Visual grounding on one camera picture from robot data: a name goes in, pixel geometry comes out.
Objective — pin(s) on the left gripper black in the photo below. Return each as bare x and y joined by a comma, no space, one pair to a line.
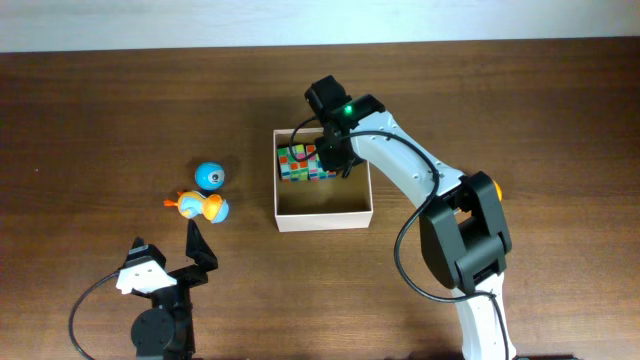
202,254

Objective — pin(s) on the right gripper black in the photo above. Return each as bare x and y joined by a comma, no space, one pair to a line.
336,156

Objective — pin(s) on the Rubik's cube one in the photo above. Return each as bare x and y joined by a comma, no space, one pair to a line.
314,166
291,165

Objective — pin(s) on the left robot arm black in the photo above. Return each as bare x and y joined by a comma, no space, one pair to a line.
165,331

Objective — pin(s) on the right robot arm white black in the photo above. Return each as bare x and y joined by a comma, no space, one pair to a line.
464,237

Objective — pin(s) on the orange blue duck toy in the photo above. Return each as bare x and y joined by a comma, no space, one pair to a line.
191,204

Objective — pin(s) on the white cardboard box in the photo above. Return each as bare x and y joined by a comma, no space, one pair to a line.
330,204

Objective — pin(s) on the blue ball toy with eye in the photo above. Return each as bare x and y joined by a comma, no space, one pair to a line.
209,176

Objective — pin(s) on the yellow rubber duck toy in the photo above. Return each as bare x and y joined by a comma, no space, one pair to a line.
498,190

